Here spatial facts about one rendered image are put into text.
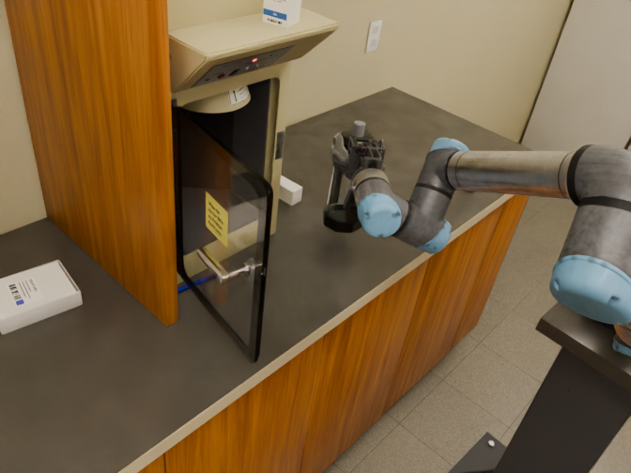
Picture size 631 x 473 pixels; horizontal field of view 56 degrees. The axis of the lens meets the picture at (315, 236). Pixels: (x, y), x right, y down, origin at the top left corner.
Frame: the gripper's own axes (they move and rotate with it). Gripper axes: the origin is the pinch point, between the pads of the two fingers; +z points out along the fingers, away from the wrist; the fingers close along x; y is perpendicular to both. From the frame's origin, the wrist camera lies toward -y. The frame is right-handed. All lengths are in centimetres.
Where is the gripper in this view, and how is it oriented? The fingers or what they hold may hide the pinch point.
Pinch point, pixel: (355, 150)
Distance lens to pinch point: 139.6
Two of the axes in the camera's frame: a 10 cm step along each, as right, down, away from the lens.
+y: 1.3, -8.3, -5.4
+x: -9.9, -0.7, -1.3
